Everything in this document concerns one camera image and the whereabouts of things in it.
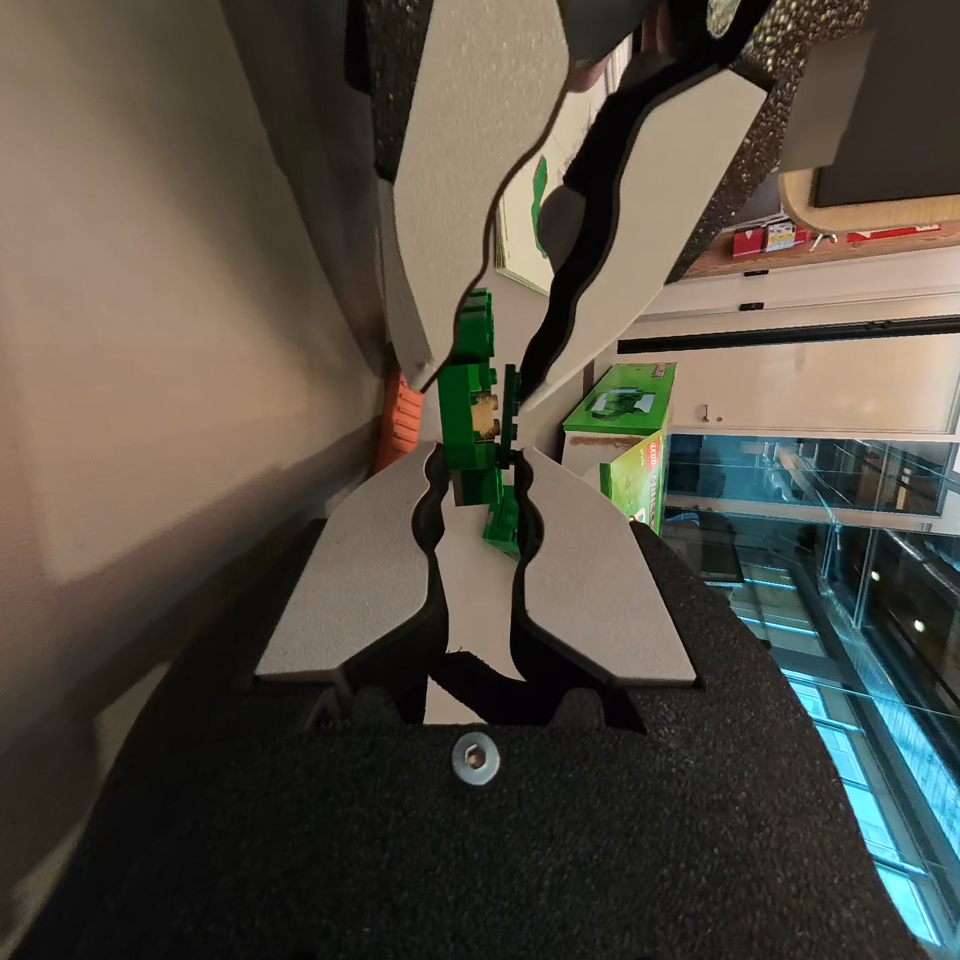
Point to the orange brick separator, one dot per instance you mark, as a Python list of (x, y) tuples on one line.
[(397, 427)]

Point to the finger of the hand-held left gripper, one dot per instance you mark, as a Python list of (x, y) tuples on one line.
[(465, 112), (667, 172)]

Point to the white door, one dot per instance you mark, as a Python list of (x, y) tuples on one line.
[(825, 390)]

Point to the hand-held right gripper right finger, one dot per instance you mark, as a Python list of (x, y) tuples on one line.
[(600, 600)]

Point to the red box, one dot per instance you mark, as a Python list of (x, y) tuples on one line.
[(750, 241)]

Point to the black panel with wooden frame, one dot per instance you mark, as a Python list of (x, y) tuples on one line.
[(892, 112)]

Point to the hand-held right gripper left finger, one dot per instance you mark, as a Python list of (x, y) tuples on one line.
[(360, 585)]

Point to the brick instruction booklet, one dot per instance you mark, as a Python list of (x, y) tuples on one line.
[(517, 247)]

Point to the green brick assembly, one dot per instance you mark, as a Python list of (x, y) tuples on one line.
[(461, 420)]

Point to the green cardboard toy box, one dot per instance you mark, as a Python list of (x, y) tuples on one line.
[(622, 397)]

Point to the black metal post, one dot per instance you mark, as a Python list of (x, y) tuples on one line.
[(750, 339)]

